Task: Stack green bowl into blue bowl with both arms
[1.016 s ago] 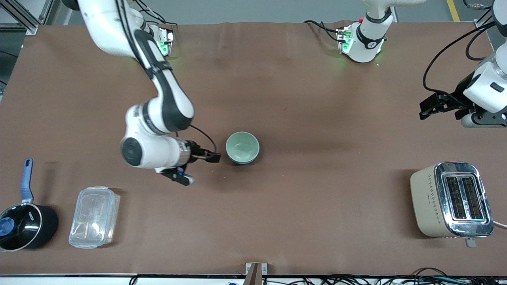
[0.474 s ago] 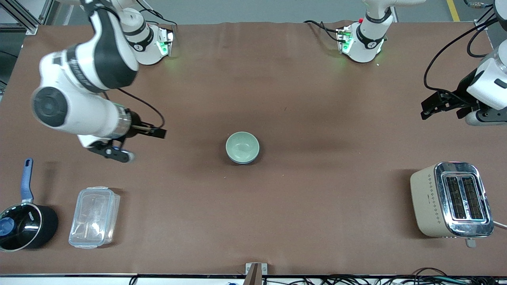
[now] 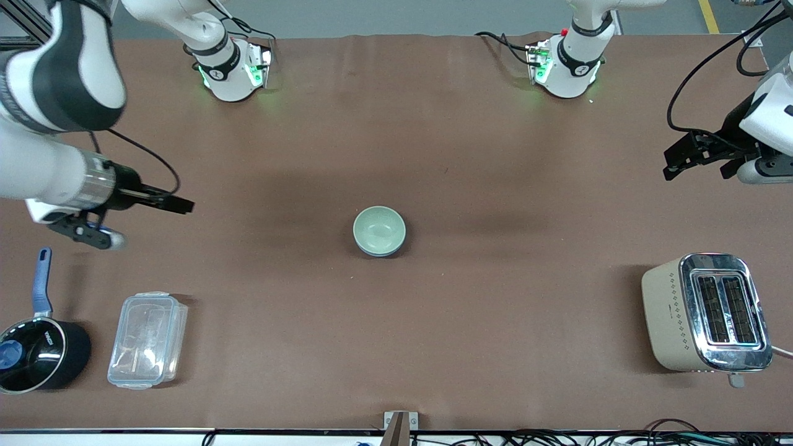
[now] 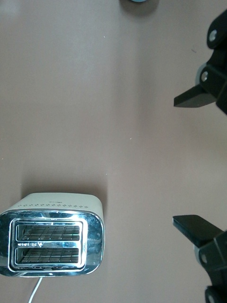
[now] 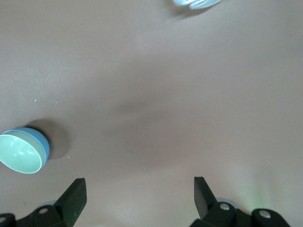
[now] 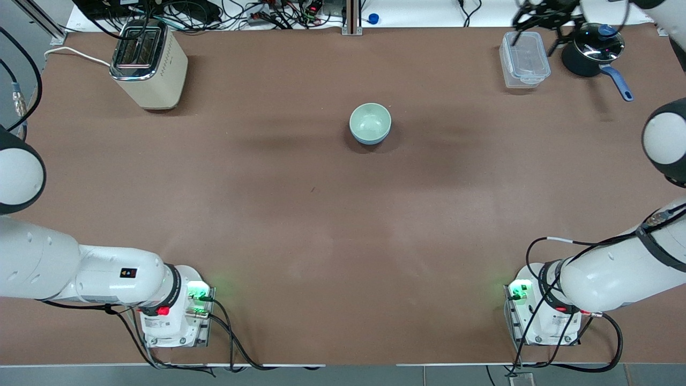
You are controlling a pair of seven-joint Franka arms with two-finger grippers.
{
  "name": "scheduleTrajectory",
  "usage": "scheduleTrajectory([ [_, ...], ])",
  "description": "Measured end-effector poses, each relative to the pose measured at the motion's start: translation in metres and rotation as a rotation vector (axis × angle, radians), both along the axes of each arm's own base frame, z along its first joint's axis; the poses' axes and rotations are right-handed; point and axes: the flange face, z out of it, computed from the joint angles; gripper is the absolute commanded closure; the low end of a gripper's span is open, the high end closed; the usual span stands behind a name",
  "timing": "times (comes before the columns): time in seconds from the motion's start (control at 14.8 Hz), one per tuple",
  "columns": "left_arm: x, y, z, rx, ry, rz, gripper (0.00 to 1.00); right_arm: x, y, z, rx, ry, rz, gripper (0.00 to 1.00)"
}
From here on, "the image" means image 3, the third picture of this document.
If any brown table cover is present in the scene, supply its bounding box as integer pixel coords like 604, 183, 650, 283
0, 34, 793, 432

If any black floor cable tangle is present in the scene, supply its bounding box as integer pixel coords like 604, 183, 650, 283
409, 419, 793, 446

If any right arm base connector panel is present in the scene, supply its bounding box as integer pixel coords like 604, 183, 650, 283
243, 45, 274, 89

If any grey table clamp bracket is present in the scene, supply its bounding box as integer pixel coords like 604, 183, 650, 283
383, 411, 419, 446

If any green bowl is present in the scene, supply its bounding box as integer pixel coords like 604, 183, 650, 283
353, 206, 407, 255

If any black saucepan with blue handle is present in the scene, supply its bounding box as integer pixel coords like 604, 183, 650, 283
0, 248, 92, 395

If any glass lid with blue knob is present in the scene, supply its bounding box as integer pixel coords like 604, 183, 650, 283
0, 319, 66, 392

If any beige chrome two-slot toaster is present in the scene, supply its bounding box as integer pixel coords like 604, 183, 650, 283
641, 253, 774, 388

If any black left base cable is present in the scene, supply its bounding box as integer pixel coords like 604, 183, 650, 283
475, 31, 535, 66

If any black right base cable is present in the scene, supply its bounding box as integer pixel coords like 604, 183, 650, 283
204, 0, 276, 51

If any blue bowl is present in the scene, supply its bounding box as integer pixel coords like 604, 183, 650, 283
356, 238, 406, 258

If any clear plastic food container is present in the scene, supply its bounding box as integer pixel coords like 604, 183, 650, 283
107, 292, 188, 390

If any black base cable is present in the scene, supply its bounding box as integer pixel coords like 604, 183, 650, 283
204, 0, 276, 51
475, 31, 535, 66

